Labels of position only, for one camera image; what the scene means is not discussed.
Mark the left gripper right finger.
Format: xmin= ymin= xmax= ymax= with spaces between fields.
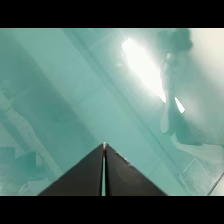
xmin=104 ymin=143 xmax=168 ymax=197

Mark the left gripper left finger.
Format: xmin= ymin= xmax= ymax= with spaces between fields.
xmin=37 ymin=143 xmax=105 ymax=197

